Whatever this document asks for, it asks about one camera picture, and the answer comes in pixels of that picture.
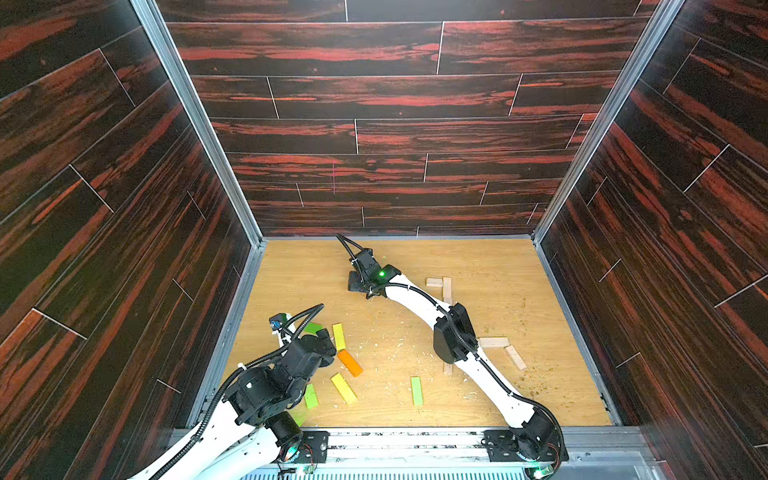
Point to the yellow block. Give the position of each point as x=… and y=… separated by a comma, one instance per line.
x=339, y=337
x=343, y=388

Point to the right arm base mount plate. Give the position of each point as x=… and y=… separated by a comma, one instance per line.
x=510, y=447

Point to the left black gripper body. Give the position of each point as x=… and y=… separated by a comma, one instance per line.
x=329, y=351

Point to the orange block centre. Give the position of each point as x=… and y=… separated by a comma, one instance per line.
x=350, y=363

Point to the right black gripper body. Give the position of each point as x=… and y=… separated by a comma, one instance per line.
x=360, y=280

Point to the small green block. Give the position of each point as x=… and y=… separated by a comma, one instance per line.
x=313, y=328

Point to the aluminium front rail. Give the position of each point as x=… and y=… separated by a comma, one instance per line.
x=457, y=453

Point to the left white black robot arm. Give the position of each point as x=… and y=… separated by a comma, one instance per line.
x=248, y=424

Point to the light green block centre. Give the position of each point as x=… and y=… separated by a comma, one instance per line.
x=417, y=391

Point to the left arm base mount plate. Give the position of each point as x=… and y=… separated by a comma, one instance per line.
x=311, y=449

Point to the light green block left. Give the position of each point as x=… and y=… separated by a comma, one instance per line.
x=310, y=397

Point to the light green block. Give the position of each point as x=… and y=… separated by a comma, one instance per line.
x=417, y=391
x=310, y=397

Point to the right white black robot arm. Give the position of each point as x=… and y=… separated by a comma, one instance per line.
x=538, y=435

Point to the natural wood block neck top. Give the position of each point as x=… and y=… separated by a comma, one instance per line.
x=447, y=291

